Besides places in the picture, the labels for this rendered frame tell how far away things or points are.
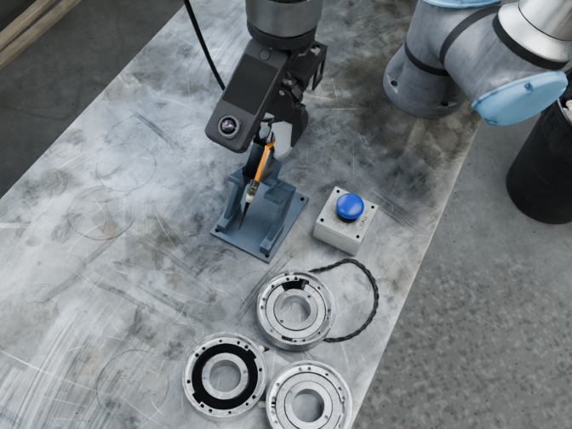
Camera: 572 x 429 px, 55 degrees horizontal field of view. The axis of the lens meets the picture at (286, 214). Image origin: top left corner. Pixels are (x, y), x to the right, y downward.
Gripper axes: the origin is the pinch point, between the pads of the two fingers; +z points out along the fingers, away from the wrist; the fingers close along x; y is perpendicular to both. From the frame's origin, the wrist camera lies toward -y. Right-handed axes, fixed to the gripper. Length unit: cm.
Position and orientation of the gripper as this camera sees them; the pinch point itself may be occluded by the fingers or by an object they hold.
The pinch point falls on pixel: (265, 151)
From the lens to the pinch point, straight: 71.7
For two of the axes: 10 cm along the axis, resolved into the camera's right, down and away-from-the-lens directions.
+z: -0.7, 5.1, 8.6
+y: 4.7, -7.4, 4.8
